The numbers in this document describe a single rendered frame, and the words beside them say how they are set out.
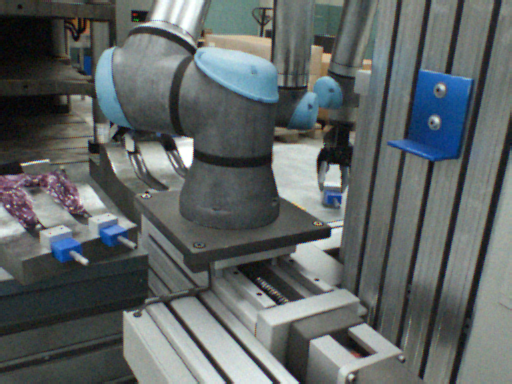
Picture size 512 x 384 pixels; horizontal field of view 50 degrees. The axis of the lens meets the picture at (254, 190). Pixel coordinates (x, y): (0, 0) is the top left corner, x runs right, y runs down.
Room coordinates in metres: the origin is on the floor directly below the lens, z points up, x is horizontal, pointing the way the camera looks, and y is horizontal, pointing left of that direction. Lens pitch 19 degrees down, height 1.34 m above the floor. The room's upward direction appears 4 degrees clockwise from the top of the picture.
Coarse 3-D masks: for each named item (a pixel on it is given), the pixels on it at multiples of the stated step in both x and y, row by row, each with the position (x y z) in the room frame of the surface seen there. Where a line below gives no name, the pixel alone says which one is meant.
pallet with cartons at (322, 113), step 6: (324, 54) 6.84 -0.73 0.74; (324, 60) 6.11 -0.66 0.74; (366, 60) 6.47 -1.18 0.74; (324, 66) 5.93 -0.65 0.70; (366, 66) 6.08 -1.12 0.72; (324, 72) 5.92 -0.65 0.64; (318, 114) 5.94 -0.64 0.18; (324, 114) 5.88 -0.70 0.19; (318, 120) 6.38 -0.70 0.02; (324, 120) 5.89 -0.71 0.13; (354, 120) 6.01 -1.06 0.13; (330, 126) 5.80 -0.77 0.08; (354, 126) 6.01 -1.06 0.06
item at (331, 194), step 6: (324, 186) 1.47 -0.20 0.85; (330, 186) 1.47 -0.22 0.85; (336, 186) 1.47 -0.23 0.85; (324, 192) 1.47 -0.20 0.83; (330, 192) 1.45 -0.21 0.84; (336, 192) 1.46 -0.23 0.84; (324, 198) 1.46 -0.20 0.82; (330, 198) 1.43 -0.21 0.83; (336, 198) 1.43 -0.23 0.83; (330, 204) 1.43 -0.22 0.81; (336, 204) 1.38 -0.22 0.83
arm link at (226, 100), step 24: (216, 48) 0.80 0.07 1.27; (192, 72) 0.75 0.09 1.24; (216, 72) 0.72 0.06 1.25; (240, 72) 0.71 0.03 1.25; (264, 72) 0.73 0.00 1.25; (192, 96) 0.73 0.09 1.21; (216, 96) 0.72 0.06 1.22; (240, 96) 0.71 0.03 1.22; (264, 96) 0.73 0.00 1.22; (192, 120) 0.73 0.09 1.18; (216, 120) 0.71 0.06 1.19; (240, 120) 0.71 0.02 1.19; (264, 120) 0.73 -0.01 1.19; (216, 144) 0.71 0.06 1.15; (240, 144) 0.71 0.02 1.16; (264, 144) 0.73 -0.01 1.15
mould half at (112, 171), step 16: (112, 144) 1.45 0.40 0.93; (144, 144) 1.48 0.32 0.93; (160, 144) 1.49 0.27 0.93; (176, 144) 1.51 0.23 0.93; (192, 144) 1.53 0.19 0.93; (96, 160) 1.53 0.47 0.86; (112, 160) 1.37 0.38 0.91; (128, 160) 1.39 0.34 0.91; (144, 160) 1.41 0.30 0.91; (160, 160) 1.43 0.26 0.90; (96, 176) 1.50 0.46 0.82; (112, 176) 1.36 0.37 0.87; (128, 176) 1.33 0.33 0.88; (160, 176) 1.36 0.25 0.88; (176, 176) 1.37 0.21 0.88; (112, 192) 1.36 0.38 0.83; (128, 192) 1.25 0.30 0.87; (144, 192) 1.21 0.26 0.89; (128, 208) 1.25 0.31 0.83
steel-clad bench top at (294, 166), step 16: (304, 144) 2.13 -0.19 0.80; (288, 160) 1.89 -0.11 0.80; (304, 160) 1.90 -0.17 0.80; (80, 176) 1.55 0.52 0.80; (288, 176) 1.70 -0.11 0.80; (304, 176) 1.71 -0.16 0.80; (336, 176) 1.74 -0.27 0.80; (96, 192) 1.42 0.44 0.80; (288, 192) 1.54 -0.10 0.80; (304, 192) 1.55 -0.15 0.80; (320, 192) 1.56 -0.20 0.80; (112, 208) 1.32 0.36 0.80; (304, 208) 1.42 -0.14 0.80; (320, 208) 1.43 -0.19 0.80; (128, 256) 1.05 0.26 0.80; (0, 272) 0.95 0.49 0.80
